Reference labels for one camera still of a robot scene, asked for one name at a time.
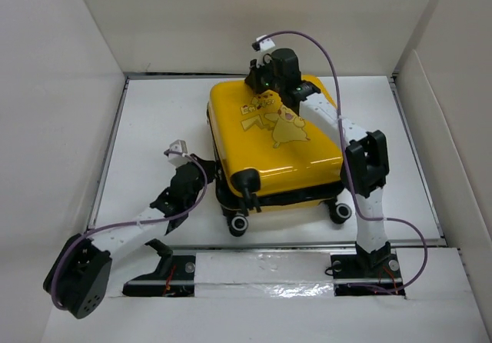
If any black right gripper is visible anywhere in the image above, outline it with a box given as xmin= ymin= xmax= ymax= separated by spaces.
xmin=247 ymin=55 xmax=285 ymax=95

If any yellow hard-shell suitcase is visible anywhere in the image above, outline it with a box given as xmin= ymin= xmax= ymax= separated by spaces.
xmin=207 ymin=80 xmax=352 ymax=237

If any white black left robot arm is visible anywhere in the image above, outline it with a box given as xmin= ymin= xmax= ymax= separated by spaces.
xmin=43 ymin=155 xmax=216 ymax=319

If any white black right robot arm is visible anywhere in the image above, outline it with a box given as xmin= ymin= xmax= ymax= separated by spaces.
xmin=245 ymin=48 xmax=391 ymax=277

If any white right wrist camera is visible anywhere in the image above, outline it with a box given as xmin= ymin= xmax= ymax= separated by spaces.
xmin=251 ymin=35 xmax=275 ymax=65

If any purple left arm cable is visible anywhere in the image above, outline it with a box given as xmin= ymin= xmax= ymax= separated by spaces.
xmin=49 ymin=148 xmax=209 ymax=313

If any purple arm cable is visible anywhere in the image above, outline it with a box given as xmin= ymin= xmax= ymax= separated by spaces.
xmin=49 ymin=148 xmax=209 ymax=313
xmin=264 ymin=30 xmax=428 ymax=296

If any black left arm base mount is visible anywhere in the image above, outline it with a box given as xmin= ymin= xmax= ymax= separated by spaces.
xmin=122 ymin=239 xmax=196 ymax=298

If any aluminium mounting rail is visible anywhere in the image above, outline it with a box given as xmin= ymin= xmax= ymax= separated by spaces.
xmin=126 ymin=244 xmax=447 ymax=287

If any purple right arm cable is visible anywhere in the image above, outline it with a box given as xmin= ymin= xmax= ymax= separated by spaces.
xmin=264 ymin=30 xmax=428 ymax=296

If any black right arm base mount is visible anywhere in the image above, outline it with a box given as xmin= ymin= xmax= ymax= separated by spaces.
xmin=324 ymin=241 xmax=406 ymax=297

